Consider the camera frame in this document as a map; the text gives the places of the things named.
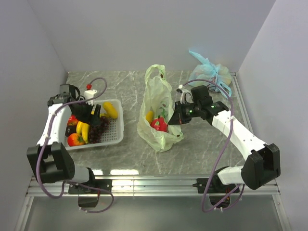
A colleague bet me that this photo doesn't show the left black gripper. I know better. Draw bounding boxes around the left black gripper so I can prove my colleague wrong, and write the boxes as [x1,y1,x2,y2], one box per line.
[73,98,101,126]

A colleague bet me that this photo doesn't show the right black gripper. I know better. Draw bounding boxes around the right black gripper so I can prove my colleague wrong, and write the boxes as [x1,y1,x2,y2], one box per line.
[168,101,201,125]

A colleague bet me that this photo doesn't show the dark purple fake grapes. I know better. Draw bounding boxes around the dark purple fake grapes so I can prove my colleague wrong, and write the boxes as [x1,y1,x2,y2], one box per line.
[88,116,110,144]

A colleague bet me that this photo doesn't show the pink fake dragon fruit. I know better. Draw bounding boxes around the pink fake dragon fruit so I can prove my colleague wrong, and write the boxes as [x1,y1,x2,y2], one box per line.
[151,116,168,132]

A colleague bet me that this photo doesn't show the light green plastic bag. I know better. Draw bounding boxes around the light green plastic bag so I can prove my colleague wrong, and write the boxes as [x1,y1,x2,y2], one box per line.
[137,64,183,152]

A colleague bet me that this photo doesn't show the yellow fake mango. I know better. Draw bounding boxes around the yellow fake mango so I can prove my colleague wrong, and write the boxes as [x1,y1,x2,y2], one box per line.
[145,110,154,124]

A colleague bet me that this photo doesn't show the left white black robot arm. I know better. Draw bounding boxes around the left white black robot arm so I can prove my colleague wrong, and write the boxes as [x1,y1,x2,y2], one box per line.
[26,84,101,193]

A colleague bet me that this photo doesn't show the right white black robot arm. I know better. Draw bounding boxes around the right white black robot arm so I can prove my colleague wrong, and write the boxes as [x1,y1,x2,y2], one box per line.
[168,85,281,192]

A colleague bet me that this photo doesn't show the yellow fake banana bunch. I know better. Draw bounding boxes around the yellow fake banana bunch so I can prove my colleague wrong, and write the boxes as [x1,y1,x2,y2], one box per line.
[76,121,90,143]

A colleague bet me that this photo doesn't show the yellow fake lemon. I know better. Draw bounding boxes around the yellow fake lemon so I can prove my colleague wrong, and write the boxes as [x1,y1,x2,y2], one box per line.
[103,102,118,119]

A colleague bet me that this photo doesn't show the red fake apple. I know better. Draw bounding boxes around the red fake apple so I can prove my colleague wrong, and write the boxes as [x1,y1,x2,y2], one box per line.
[67,115,78,126]

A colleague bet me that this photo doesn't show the orange fake persimmon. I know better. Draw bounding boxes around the orange fake persimmon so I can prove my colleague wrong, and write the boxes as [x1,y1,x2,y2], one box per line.
[67,133,85,147]

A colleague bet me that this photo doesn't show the tied blue plastic bag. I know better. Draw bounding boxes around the tied blue plastic bag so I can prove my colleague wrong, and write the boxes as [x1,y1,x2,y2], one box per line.
[189,50,232,98]

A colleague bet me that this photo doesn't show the white plastic basket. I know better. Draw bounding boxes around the white plastic basket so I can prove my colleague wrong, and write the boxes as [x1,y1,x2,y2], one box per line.
[64,99,124,150]

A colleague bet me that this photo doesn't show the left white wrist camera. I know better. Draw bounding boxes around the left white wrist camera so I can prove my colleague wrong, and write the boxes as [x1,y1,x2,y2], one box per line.
[83,84,98,105]

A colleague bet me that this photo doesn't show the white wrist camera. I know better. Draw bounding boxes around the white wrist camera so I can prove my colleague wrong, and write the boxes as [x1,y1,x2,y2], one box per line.
[83,84,98,105]
[176,85,189,103]

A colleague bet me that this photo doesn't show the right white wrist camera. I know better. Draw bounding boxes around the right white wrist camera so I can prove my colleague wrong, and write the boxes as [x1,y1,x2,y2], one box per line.
[176,85,189,103]

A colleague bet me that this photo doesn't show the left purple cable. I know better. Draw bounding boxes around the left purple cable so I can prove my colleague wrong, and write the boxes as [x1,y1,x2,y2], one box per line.
[35,77,115,214]

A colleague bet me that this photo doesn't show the purple cable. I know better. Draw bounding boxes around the purple cable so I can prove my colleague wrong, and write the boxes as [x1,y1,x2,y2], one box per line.
[35,77,115,214]
[180,78,245,213]

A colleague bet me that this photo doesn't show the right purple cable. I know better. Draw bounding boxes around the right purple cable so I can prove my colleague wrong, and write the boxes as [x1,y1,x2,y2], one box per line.
[180,78,245,213]

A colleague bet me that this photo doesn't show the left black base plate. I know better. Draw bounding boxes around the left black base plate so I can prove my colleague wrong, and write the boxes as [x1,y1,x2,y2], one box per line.
[68,179,112,195]

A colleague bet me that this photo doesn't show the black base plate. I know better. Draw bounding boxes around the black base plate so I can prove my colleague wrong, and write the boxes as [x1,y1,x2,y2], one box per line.
[192,176,236,194]
[68,179,112,195]

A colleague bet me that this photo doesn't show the aluminium mounting rail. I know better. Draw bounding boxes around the aluminium mounting rail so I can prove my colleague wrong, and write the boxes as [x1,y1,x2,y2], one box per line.
[26,175,280,197]

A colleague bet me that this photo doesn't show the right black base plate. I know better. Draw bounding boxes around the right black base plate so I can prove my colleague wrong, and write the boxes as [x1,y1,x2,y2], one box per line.
[192,176,236,194]

